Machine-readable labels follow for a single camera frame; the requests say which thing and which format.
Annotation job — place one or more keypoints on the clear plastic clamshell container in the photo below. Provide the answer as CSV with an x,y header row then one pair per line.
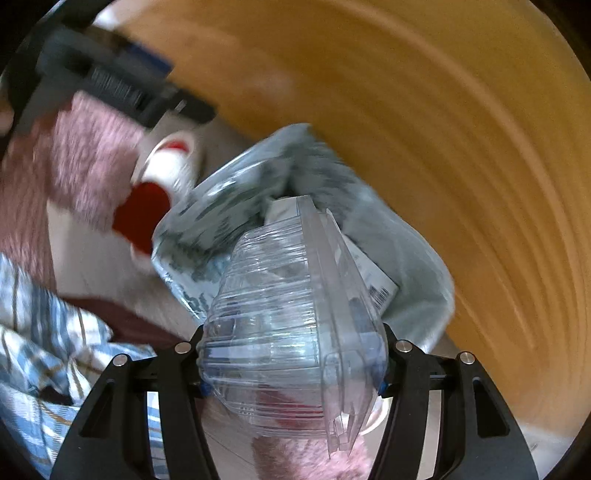
x,y
277,332

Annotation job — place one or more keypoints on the wooden bed frame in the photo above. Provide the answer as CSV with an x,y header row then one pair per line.
x,y
415,115

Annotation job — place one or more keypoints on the pink shaggy rug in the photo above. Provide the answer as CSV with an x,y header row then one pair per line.
x,y
300,459
87,147

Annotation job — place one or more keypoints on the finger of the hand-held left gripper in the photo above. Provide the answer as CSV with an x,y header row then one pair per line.
x,y
147,57
194,110

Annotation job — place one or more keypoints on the bin with printed plastic liner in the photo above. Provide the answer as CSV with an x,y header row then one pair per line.
x,y
207,217

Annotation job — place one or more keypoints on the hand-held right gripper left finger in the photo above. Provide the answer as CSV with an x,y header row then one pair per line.
x,y
184,369

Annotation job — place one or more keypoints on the blue plaid shirt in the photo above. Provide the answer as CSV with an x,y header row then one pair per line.
x,y
37,332

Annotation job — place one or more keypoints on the white red slipper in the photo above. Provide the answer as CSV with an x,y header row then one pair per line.
x,y
171,159

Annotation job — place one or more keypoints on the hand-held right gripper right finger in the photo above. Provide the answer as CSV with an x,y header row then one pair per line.
x,y
406,364

